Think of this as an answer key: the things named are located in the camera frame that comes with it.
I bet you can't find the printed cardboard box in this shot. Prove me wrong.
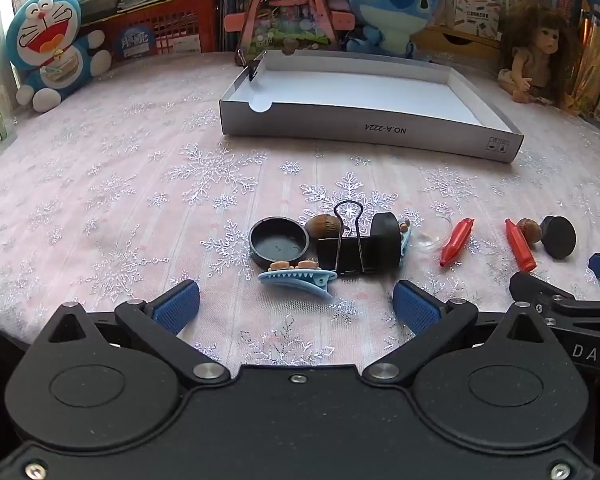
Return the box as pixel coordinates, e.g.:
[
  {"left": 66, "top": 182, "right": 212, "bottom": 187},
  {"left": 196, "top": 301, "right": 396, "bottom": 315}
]
[{"left": 445, "top": 0, "right": 503, "bottom": 31}]

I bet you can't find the brown-haired doll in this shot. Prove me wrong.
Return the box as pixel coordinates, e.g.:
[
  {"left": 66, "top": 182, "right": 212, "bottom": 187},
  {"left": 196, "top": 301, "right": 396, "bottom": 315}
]
[{"left": 497, "top": 0, "right": 581, "bottom": 108}]

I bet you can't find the white cardboard box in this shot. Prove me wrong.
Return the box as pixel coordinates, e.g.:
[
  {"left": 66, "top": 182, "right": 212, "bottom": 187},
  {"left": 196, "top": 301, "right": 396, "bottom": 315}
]
[{"left": 219, "top": 50, "right": 524, "bottom": 163}]

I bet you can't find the blue shark hair clip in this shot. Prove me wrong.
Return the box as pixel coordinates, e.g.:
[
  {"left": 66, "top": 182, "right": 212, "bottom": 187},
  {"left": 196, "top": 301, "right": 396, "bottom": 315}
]
[{"left": 257, "top": 260, "right": 338, "bottom": 302}]

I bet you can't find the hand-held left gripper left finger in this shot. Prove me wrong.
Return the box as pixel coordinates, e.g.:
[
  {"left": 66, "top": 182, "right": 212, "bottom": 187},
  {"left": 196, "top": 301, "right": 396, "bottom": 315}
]
[{"left": 47, "top": 280, "right": 231, "bottom": 388}]

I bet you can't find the black binder clip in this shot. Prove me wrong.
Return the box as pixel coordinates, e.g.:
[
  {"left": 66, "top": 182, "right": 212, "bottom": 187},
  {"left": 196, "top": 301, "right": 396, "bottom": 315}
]
[
  {"left": 235, "top": 47, "right": 263, "bottom": 83},
  {"left": 317, "top": 201, "right": 381, "bottom": 275}
]

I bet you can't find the red plastic crayon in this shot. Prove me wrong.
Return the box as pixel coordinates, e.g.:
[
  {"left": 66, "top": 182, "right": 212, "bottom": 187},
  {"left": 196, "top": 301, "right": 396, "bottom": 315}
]
[
  {"left": 440, "top": 217, "right": 476, "bottom": 267},
  {"left": 505, "top": 218, "right": 537, "bottom": 272}
]

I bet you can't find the pink triangular toy box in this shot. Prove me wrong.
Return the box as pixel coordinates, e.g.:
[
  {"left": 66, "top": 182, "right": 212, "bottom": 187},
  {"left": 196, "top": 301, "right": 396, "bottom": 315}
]
[{"left": 223, "top": 0, "right": 356, "bottom": 56}]

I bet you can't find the brown nut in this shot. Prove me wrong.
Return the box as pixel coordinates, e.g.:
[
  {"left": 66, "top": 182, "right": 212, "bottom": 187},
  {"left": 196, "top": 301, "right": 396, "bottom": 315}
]
[
  {"left": 305, "top": 214, "right": 343, "bottom": 238},
  {"left": 517, "top": 218, "right": 543, "bottom": 246}
]

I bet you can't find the blue cat plush toy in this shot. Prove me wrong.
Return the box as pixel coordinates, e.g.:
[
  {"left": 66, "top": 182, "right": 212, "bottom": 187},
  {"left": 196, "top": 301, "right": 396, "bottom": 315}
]
[{"left": 5, "top": 0, "right": 113, "bottom": 113}]

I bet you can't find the pink snowflake tablecloth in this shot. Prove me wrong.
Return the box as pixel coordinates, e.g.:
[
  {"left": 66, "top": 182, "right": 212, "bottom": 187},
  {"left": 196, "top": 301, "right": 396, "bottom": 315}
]
[{"left": 0, "top": 50, "right": 600, "bottom": 366}]

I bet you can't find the red plastic basket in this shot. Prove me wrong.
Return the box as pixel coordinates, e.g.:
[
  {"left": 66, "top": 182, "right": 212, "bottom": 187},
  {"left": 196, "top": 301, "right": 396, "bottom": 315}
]
[{"left": 82, "top": 0, "right": 221, "bottom": 58}]

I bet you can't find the black round knob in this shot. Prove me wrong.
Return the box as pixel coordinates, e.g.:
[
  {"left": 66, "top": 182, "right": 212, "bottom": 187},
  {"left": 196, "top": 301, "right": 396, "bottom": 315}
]
[{"left": 540, "top": 215, "right": 577, "bottom": 260}]

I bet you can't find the wooden drawer box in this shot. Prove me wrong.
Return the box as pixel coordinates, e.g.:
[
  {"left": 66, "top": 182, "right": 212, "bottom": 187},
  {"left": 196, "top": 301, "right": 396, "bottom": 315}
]
[{"left": 412, "top": 25, "right": 503, "bottom": 61}]

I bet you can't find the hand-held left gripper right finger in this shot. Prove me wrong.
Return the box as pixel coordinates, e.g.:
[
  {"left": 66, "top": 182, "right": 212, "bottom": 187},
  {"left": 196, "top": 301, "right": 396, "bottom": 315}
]
[{"left": 362, "top": 280, "right": 553, "bottom": 386}]

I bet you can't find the blue alien plush toy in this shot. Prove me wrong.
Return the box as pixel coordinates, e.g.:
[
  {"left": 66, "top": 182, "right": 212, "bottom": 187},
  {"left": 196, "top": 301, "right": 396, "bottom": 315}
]
[{"left": 325, "top": 0, "right": 433, "bottom": 58}]

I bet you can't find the black round cap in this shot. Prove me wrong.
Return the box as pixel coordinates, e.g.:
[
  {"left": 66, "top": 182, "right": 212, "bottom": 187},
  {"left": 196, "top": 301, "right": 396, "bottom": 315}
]
[{"left": 248, "top": 217, "right": 311, "bottom": 267}]

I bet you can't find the black plastic cylinder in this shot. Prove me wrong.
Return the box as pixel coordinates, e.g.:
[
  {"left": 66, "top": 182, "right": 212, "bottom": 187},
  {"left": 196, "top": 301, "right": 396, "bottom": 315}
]
[{"left": 370, "top": 212, "right": 403, "bottom": 268}]

